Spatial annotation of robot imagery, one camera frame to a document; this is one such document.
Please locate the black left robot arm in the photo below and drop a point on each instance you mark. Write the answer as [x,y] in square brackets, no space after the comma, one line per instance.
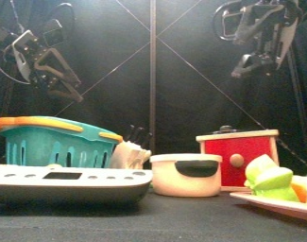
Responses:
[54,19]

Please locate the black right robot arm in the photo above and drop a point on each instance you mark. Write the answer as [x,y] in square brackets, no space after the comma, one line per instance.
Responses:
[305,38]

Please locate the black knob on red box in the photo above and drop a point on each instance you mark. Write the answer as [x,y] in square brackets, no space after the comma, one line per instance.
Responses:
[226,129]

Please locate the white toy knife block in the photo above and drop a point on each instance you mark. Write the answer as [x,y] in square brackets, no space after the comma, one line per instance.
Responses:
[130,156]

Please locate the red wooden toy box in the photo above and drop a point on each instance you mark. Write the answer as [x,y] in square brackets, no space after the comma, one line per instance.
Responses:
[238,154]

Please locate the grey white toy appliance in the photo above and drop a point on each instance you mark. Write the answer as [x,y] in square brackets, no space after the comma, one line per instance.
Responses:
[68,182]

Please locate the green toy vegetable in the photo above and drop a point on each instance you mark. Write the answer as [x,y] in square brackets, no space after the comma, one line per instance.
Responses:
[269,179]

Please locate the orange toy food piece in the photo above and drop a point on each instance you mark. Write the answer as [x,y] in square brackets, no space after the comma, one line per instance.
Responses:
[301,189]

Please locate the white plate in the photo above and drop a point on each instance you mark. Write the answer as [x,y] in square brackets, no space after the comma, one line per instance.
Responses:
[278,204]

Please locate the vertical metal frame pole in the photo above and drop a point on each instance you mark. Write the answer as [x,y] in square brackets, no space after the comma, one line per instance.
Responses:
[153,75]

